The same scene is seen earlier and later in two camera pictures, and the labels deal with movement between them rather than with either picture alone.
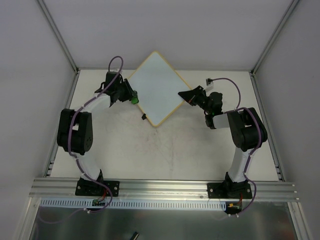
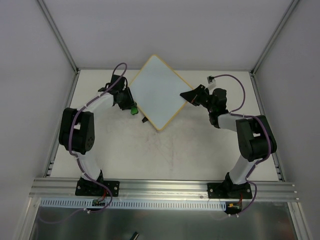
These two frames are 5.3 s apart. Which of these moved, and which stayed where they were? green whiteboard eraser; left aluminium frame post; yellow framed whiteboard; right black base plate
Moved: green whiteboard eraser
Stayed: yellow framed whiteboard; right black base plate; left aluminium frame post
